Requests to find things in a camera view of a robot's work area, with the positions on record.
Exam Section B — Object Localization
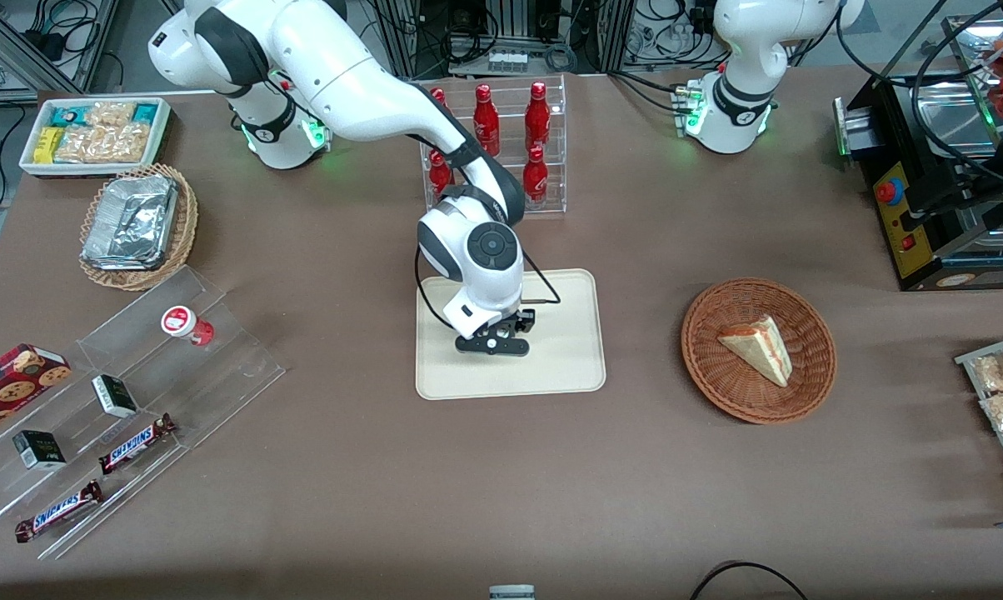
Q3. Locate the clear cracker pack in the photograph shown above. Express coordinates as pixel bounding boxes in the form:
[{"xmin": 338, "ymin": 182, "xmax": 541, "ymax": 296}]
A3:
[{"xmin": 54, "ymin": 101, "xmax": 152, "ymax": 165}]

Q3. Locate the silver foil container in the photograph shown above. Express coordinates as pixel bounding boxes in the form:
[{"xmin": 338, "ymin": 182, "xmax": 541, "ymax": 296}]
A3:
[{"xmin": 80, "ymin": 174, "xmax": 179, "ymax": 273}]

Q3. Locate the clear acrylic bottle rack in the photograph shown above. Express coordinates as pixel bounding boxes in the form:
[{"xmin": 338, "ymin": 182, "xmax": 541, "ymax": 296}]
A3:
[{"xmin": 416, "ymin": 74, "xmax": 568, "ymax": 220}]

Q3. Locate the red tartan cookie box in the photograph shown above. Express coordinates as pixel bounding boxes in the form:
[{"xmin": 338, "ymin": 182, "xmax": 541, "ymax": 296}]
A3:
[{"xmin": 0, "ymin": 342, "xmax": 73, "ymax": 444}]

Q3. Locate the black metal machine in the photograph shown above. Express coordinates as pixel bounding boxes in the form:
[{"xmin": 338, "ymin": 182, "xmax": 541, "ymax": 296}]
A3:
[{"xmin": 833, "ymin": 0, "xmax": 1003, "ymax": 293}]

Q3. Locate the yellow snack packet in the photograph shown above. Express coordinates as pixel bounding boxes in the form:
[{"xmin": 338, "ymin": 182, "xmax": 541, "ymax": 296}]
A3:
[{"xmin": 32, "ymin": 126, "xmax": 66, "ymax": 165}]

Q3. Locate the white rectangular snack bin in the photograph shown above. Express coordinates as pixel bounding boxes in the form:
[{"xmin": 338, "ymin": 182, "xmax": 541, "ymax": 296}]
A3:
[{"xmin": 17, "ymin": 96, "xmax": 172, "ymax": 179}]

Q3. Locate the Snickers chocolate bar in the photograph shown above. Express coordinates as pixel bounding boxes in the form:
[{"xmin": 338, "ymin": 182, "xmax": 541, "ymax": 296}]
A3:
[
  {"xmin": 13, "ymin": 479, "xmax": 105, "ymax": 544},
  {"xmin": 97, "ymin": 412, "xmax": 178, "ymax": 477}
]

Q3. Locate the cream plastic tray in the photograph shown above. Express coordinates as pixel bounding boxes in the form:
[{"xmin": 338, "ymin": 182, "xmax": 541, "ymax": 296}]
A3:
[{"xmin": 415, "ymin": 267, "xmax": 608, "ymax": 402}]

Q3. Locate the oval light wicker basket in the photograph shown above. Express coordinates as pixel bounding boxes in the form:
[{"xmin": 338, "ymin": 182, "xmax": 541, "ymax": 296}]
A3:
[{"xmin": 78, "ymin": 162, "xmax": 200, "ymax": 293}]

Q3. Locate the clear acrylic stepped display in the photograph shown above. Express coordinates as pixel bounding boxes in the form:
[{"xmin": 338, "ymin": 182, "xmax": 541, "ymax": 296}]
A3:
[{"xmin": 0, "ymin": 264, "xmax": 288, "ymax": 562}]

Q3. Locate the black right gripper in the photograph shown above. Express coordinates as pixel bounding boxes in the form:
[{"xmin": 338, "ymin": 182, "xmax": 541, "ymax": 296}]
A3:
[{"xmin": 455, "ymin": 309, "xmax": 537, "ymax": 358}]

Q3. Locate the triangular wrapped sandwich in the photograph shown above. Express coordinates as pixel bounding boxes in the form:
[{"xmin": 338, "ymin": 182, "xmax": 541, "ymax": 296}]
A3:
[{"xmin": 716, "ymin": 313, "xmax": 795, "ymax": 389}]

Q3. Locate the round brown wicker basket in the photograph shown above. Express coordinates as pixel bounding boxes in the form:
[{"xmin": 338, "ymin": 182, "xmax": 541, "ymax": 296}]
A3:
[{"xmin": 680, "ymin": 277, "xmax": 838, "ymax": 426}]

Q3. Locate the black looped cable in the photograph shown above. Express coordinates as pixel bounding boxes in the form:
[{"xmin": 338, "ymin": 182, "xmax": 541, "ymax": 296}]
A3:
[{"xmin": 688, "ymin": 561, "xmax": 811, "ymax": 600}]

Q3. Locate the small black box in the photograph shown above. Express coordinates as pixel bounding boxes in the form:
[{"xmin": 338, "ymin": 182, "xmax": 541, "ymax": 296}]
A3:
[
  {"xmin": 12, "ymin": 429, "xmax": 68, "ymax": 473},
  {"xmin": 91, "ymin": 374, "xmax": 140, "ymax": 419}
]

